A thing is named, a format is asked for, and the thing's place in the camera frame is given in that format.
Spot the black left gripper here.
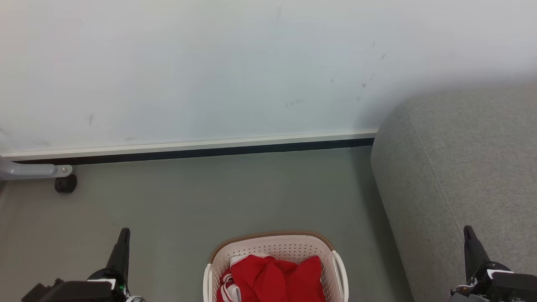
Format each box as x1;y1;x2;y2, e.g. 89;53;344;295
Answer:
21;228;131;302

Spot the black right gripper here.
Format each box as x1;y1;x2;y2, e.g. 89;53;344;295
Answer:
449;225;537;302

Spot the red and white garment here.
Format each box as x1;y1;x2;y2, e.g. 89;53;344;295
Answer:
216;254;327;302

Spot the grey fabric sofa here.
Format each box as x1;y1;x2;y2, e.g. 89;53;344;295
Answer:
370;82;537;302

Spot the black caster wheel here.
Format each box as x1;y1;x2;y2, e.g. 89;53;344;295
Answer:
54;174;78;194

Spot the white and black baseboard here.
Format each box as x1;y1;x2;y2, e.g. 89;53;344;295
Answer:
0;130;378;165

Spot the white perforated laundry basket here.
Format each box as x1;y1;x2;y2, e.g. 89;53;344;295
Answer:
203;231;349;302

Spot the grey metal frame leg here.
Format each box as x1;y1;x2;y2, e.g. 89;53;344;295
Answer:
0;155;73;181

